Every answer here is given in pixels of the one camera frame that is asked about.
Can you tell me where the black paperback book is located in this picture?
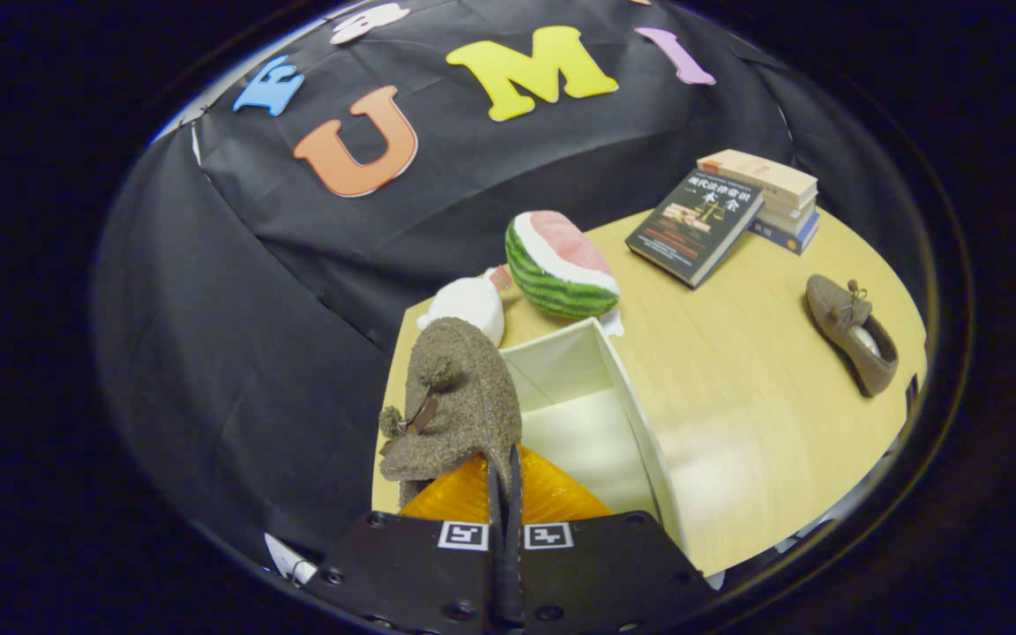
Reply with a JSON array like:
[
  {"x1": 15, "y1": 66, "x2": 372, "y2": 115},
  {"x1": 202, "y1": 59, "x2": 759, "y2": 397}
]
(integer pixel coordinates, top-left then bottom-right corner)
[{"x1": 624, "y1": 168, "x2": 766, "y2": 290}]

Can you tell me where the beige book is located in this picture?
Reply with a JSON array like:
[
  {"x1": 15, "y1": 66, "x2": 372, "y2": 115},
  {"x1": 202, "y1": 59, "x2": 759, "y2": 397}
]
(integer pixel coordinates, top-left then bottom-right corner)
[{"x1": 696, "y1": 148, "x2": 820, "y2": 211}]

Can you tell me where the white storage box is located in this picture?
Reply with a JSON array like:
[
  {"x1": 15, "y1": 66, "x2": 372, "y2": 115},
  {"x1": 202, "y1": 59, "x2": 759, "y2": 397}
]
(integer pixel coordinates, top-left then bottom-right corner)
[{"x1": 499, "y1": 317, "x2": 691, "y2": 558}]

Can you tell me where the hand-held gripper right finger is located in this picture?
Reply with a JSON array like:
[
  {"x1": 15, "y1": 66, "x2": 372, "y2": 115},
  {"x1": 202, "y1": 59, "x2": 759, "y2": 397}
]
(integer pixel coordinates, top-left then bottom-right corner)
[{"x1": 505, "y1": 444, "x2": 713, "y2": 635}]

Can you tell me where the watermelon slice plush toy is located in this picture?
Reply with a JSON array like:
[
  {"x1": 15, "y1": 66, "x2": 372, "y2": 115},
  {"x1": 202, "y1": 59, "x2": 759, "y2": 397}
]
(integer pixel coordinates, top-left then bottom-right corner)
[{"x1": 504, "y1": 210, "x2": 623, "y2": 321}]

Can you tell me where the blue book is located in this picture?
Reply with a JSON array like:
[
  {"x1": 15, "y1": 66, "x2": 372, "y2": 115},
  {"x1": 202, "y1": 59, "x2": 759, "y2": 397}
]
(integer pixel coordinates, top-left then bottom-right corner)
[{"x1": 747, "y1": 212, "x2": 821, "y2": 258}]

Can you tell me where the white plush toy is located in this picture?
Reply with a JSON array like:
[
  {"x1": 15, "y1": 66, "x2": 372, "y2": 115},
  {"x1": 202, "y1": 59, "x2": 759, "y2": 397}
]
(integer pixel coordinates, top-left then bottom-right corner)
[{"x1": 417, "y1": 265, "x2": 515, "y2": 347}]

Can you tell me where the white paper sheet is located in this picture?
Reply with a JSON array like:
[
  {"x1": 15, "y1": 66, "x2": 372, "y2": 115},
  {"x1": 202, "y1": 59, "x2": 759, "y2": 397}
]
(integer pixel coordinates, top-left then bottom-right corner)
[{"x1": 265, "y1": 533, "x2": 318, "y2": 585}]

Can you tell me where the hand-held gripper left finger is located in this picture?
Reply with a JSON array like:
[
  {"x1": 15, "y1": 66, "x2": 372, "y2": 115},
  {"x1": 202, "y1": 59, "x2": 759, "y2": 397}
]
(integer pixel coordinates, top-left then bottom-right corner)
[{"x1": 305, "y1": 445, "x2": 506, "y2": 635}]

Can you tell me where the brown fuzzy shoe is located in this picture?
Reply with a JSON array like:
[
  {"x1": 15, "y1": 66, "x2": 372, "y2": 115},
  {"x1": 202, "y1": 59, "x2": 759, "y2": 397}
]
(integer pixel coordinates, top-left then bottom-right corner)
[
  {"x1": 377, "y1": 316, "x2": 525, "y2": 509},
  {"x1": 805, "y1": 273, "x2": 900, "y2": 399}
]

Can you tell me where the white-edged book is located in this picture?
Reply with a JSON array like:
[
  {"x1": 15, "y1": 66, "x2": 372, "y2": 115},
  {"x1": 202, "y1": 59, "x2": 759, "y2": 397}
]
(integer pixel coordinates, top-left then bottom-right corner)
[{"x1": 753, "y1": 196, "x2": 819, "y2": 236}]

